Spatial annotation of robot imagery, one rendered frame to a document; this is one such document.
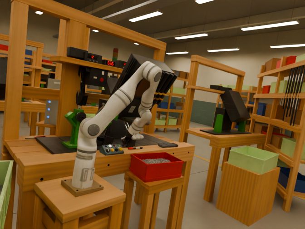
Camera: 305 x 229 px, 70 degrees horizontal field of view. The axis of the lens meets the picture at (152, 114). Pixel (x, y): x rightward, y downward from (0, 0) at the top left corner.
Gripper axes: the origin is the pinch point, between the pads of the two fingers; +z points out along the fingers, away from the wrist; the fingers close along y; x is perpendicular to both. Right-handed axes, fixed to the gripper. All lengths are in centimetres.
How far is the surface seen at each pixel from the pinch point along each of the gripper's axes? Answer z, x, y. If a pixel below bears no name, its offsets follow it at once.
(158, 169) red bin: -8.3, 27.8, -8.8
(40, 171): 9, 6, 54
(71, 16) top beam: -39, -102, 21
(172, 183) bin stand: -1.6, 37.0, -21.1
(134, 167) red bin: 3.1, 17.1, -1.8
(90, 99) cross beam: 20, -72, -6
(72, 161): 6.7, 3.9, 36.2
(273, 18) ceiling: -165, -349, -699
